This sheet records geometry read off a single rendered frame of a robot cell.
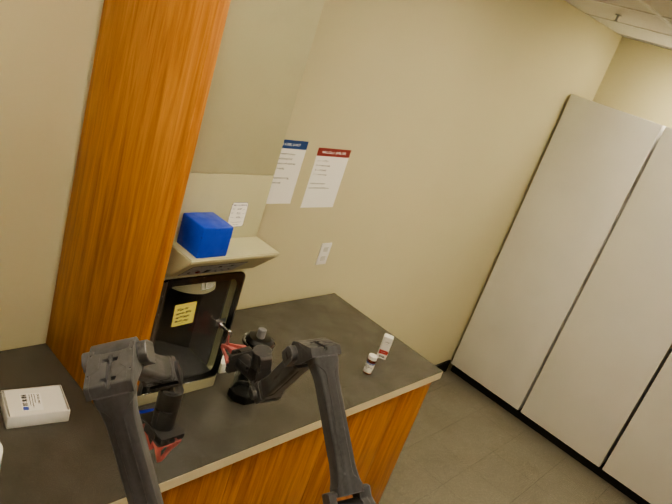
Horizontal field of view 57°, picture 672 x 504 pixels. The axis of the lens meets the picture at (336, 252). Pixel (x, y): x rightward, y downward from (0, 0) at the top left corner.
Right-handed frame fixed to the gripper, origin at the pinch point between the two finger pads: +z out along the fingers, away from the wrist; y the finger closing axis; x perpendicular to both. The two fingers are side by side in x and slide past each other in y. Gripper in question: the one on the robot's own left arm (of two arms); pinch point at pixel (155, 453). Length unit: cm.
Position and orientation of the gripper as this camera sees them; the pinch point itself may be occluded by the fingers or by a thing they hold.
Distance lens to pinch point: 167.0
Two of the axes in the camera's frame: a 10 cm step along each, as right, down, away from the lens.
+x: -6.6, 0.6, -7.5
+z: -3.0, 8.9, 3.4
